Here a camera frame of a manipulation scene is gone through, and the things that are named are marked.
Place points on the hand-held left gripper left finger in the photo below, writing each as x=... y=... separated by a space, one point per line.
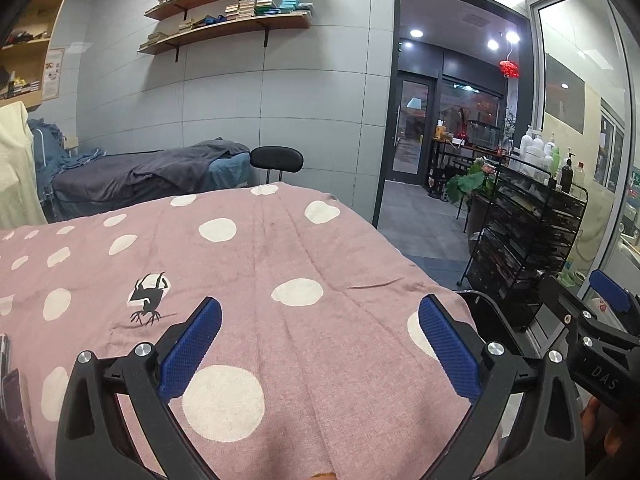
x=192 y=345

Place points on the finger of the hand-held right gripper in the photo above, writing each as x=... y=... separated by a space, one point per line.
x=560 y=300
x=610 y=290

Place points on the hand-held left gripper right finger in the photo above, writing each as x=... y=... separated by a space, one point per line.
x=447 y=347

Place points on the person's right hand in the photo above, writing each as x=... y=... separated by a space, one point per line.
x=617 y=440

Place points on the green plastic item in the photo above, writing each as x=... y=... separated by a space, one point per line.
x=572 y=277

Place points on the pink polka dot blanket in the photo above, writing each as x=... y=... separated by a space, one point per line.
x=300 y=360

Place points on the clear bottle red cap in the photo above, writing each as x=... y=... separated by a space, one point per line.
x=578 y=177

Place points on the dark pump bottle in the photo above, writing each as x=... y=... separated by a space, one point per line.
x=567 y=177

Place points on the green bottle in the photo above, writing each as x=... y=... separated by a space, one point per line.
x=556 y=167

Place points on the slim white bottle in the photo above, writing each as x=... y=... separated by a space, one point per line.
x=550 y=152

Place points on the green potted plant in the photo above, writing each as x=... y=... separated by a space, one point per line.
x=467 y=182

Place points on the large white pump bottle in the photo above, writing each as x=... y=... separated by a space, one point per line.
x=531 y=147

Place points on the dark grey blanket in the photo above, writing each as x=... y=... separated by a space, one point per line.
x=150 y=172

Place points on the black side table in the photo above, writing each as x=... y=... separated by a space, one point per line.
x=450 y=147

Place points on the dark cloth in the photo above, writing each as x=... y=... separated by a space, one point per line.
x=12 y=410

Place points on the black chair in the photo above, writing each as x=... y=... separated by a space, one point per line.
x=277 y=157

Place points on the orange bottle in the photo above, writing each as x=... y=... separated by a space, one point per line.
x=440 y=131

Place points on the glass entrance door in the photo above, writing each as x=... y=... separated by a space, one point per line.
x=412 y=130

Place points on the pile of blue cloths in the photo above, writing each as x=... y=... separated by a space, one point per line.
x=50 y=160

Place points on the red hanging ornament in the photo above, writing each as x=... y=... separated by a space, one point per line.
x=509 y=69

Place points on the cream towel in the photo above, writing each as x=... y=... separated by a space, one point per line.
x=17 y=170

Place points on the wooden cubby cabinet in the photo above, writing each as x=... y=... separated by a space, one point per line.
x=35 y=60

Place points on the dark wall board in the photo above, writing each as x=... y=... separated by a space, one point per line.
x=565 y=92

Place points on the wall socket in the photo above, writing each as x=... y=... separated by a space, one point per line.
x=71 y=142

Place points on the black door frame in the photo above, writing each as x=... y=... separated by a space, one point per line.
x=385 y=110

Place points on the wall poster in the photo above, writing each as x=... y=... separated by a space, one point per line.
x=53 y=72

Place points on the wooden wall shelves with books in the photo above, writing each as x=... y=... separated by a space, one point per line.
x=245 y=7

